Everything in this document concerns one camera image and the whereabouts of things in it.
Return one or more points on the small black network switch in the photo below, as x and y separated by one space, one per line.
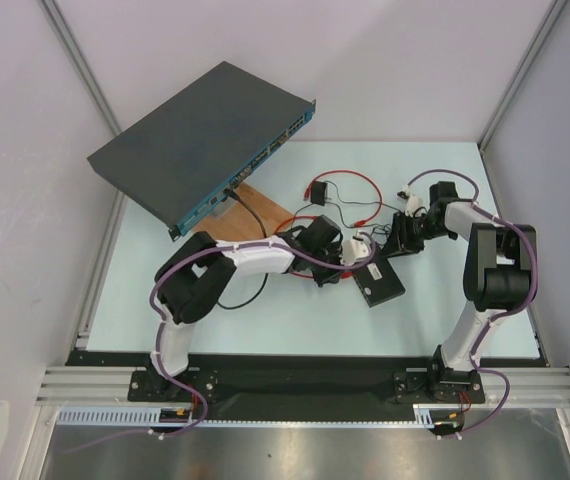
378 282

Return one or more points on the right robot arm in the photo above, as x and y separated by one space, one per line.
499 279

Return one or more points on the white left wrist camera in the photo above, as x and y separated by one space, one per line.
357 249

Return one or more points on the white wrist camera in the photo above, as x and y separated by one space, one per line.
413 203
357 249

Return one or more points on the black power adapter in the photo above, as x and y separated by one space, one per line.
318 193

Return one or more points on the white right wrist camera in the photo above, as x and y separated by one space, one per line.
413 203

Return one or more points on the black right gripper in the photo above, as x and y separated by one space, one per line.
400 239

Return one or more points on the aluminium frame rail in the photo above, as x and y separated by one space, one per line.
109 386

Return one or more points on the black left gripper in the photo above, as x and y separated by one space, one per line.
332 278

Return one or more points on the large blue rack switch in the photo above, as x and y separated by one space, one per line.
183 158

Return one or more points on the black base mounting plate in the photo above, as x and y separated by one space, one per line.
302 388

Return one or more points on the white slotted cable duct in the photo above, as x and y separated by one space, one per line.
124 416

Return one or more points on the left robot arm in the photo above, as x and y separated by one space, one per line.
189 285

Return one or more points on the bamboo wooden board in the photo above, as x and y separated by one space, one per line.
231 221

